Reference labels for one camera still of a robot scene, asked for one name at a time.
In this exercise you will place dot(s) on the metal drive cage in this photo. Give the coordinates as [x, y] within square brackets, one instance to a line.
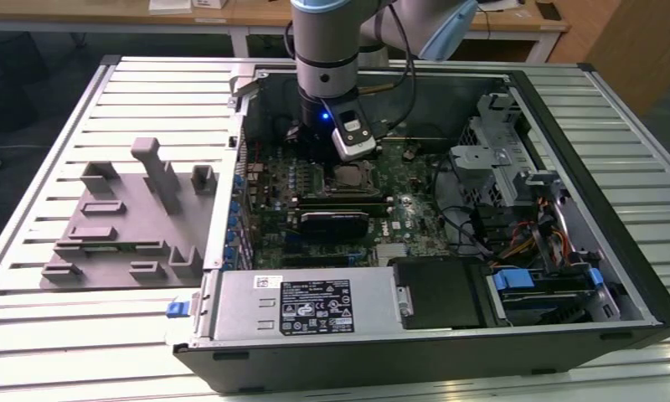
[480, 157]

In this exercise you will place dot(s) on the blue case latch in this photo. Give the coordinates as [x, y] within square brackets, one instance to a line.
[179, 309]

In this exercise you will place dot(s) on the gray parts rack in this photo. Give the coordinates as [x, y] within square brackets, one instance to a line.
[145, 251]

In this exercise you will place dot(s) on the blue card retention clip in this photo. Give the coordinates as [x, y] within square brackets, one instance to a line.
[235, 207]
[232, 254]
[237, 181]
[236, 220]
[232, 239]

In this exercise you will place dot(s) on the blue disk carrier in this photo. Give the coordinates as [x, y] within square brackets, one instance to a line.
[513, 279]

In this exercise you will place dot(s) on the green motherboard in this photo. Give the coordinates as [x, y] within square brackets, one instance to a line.
[419, 226]

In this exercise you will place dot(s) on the blue bay latch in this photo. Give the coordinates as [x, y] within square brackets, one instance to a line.
[596, 278]

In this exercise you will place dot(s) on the silver power supply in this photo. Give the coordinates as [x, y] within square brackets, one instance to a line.
[245, 310]

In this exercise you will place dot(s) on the CPU socket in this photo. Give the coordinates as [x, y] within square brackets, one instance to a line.
[327, 190]

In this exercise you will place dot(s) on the green RAM stick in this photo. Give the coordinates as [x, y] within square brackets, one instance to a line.
[112, 248]

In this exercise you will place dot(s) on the wooden cabinet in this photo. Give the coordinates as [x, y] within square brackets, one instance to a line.
[637, 50]

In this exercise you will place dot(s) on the black PC case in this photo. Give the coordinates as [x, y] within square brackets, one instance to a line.
[368, 368]

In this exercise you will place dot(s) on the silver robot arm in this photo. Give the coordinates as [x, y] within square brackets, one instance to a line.
[324, 42]

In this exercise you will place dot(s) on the silver chipset heatsink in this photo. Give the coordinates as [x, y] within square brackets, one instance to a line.
[393, 250]

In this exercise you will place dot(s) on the wooden desk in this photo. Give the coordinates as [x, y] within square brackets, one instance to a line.
[61, 19]

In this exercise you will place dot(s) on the black graphics card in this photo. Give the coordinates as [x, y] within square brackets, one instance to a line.
[335, 226]

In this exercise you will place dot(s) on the black plastic shroud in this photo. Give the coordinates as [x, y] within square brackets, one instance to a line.
[436, 293]

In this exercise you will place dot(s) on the blue expansion slot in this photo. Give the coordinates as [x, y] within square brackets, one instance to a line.
[356, 256]

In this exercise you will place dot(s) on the silver CPU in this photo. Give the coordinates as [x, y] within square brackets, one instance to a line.
[353, 176]

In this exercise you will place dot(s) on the black-faced wrist camera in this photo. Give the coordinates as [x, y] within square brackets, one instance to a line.
[355, 138]

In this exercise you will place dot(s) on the coin cell battery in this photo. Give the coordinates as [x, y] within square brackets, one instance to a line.
[408, 153]

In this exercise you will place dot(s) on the small white box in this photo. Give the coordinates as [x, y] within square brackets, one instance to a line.
[209, 3]

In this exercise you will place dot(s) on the black phone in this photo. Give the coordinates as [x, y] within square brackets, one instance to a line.
[548, 10]

